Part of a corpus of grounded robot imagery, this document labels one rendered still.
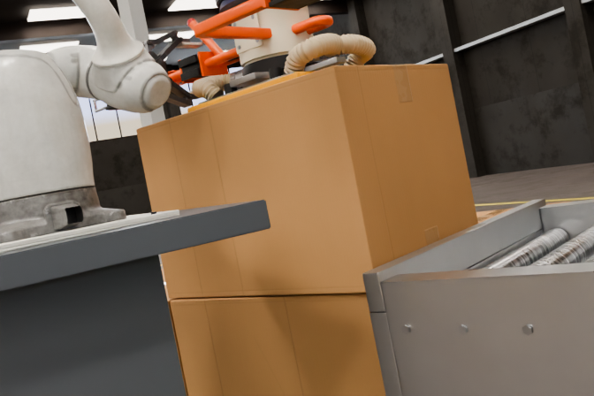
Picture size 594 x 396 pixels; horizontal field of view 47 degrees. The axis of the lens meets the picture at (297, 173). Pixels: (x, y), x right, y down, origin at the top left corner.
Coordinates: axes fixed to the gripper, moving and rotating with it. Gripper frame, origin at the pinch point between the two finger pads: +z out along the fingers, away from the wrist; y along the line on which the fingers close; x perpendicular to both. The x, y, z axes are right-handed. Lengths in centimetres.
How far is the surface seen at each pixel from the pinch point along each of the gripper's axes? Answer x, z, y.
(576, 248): 79, 8, 53
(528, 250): 70, 9, 53
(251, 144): 31.4, -20.1, 22.7
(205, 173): 16.2, -19.6, 26.3
